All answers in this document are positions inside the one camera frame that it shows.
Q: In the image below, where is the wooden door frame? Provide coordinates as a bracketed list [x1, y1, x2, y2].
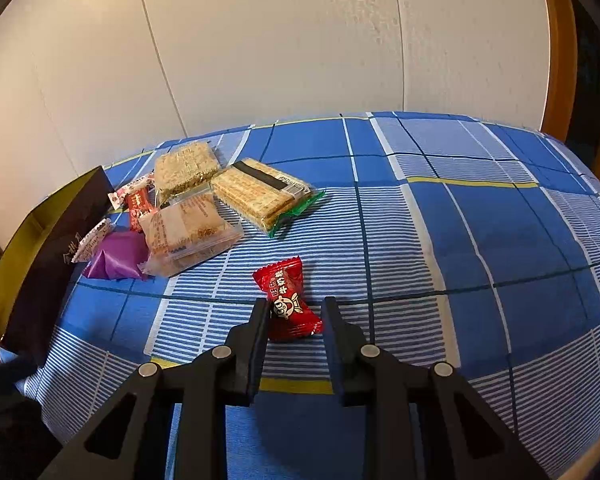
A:
[535, 0, 581, 143]

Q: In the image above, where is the cracker packet with green edge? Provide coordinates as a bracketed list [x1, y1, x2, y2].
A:
[210, 157, 327, 239]

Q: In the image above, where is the white and red candy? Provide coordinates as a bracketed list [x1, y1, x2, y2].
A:
[71, 217, 113, 263]
[107, 172, 153, 211]

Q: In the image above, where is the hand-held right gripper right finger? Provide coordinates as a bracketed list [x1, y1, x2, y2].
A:
[320, 297, 551, 480]

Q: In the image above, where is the red snack bar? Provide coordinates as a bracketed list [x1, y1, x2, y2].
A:
[125, 187, 156, 233]

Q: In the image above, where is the clear orange-print cracker packet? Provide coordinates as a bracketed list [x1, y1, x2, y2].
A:
[137, 191, 245, 279]

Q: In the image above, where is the blue plaid bedsheet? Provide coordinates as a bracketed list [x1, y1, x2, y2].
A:
[22, 111, 600, 480]

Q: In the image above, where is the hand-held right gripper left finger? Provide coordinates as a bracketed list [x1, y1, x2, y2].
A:
[37, 298, 272, 480]

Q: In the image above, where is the purple snack packet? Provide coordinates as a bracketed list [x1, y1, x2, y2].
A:
[82, 230, 150, 282]

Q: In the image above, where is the dark box with gold inside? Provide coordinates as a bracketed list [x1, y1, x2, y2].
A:
[0, 166, 116, 367]

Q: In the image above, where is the red candy packet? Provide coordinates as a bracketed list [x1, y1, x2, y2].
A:
[252, 256, 325, 343]

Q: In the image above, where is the clear crispy noodle snack packet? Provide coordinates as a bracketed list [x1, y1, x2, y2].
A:
[152, 142, 221, 206]

